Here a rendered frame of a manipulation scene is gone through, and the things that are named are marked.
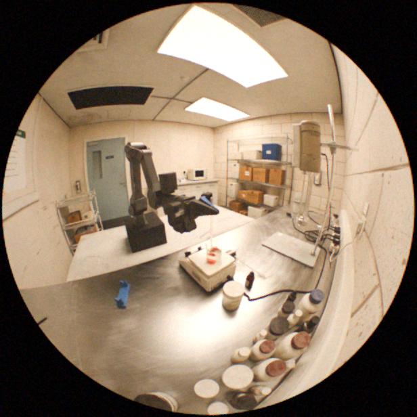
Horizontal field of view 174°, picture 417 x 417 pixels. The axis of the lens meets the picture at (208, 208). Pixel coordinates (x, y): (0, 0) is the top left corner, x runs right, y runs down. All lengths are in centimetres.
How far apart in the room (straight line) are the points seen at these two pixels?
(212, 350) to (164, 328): 14
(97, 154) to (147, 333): 317
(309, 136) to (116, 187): 321
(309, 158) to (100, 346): 94
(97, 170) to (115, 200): 79
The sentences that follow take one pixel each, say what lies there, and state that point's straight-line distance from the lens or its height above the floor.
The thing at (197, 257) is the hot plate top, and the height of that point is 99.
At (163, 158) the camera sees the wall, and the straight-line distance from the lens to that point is 342.
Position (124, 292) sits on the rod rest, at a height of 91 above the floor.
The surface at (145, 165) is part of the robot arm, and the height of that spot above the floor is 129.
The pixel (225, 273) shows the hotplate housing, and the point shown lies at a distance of 46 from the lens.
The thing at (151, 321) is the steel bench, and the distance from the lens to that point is 44.
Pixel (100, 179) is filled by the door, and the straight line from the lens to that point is 325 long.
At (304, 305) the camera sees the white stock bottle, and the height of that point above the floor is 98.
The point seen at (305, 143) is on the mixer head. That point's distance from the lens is 64.
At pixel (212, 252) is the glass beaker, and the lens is 40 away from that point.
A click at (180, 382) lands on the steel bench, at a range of 39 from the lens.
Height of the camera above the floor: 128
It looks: 18 degrees down
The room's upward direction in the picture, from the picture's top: straight up
